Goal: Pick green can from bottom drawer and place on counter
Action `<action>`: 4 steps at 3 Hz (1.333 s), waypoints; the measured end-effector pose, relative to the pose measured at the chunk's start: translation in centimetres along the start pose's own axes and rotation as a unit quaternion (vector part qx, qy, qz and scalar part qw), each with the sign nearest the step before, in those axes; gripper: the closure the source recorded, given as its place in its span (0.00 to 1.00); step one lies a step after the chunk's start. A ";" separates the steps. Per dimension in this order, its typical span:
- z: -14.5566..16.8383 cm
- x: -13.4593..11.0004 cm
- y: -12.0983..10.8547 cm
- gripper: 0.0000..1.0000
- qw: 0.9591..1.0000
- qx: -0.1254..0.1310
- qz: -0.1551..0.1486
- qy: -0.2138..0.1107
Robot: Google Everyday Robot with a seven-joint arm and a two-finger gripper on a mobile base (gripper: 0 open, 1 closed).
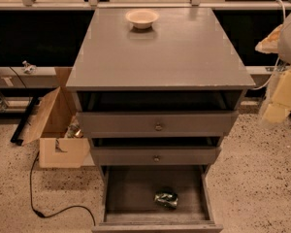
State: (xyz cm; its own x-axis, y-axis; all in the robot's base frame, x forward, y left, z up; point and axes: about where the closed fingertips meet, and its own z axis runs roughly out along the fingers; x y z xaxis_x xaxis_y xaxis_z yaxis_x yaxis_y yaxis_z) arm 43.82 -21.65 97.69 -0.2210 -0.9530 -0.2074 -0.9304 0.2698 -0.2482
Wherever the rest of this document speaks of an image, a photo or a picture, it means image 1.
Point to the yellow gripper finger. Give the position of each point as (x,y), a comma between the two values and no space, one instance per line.
(277,106)
(270,44)

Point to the crushed green can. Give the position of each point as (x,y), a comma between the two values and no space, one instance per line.
(166,198)

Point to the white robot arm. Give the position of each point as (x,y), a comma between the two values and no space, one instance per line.
(284,46)

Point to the grey drawer cabinet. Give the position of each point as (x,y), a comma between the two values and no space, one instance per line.
(183,63)

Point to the grey top drawer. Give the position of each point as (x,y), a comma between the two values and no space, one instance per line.
(162,124)

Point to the grey middle drawer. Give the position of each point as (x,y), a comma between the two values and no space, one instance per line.
(154,156)

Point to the grey open bottom drawer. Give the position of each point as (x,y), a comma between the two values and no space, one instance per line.
(129,207)

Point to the white ceramic bowl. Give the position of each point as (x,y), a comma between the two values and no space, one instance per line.
(142,18)

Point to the cans inside cardboard box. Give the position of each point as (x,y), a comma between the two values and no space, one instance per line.
(74,131)

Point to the open cardboard box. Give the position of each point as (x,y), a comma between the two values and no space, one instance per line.
(49,126)

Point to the small clear plastic object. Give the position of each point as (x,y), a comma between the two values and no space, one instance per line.
(28,68)

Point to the black bar on floor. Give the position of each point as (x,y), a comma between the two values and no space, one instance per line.
(15,138)

